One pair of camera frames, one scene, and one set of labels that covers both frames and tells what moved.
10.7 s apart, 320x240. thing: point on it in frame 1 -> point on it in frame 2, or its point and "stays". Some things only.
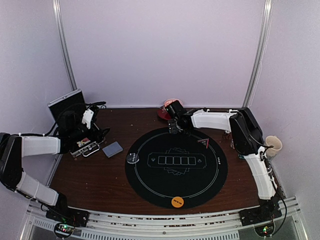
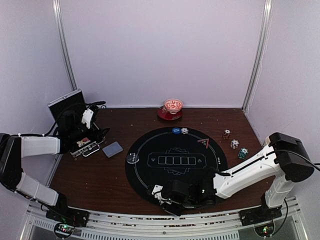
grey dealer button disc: [132, 158] stays
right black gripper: [173, 128] -> [177, 212]
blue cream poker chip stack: [232, 144] stays
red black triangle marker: [205, 141] stays
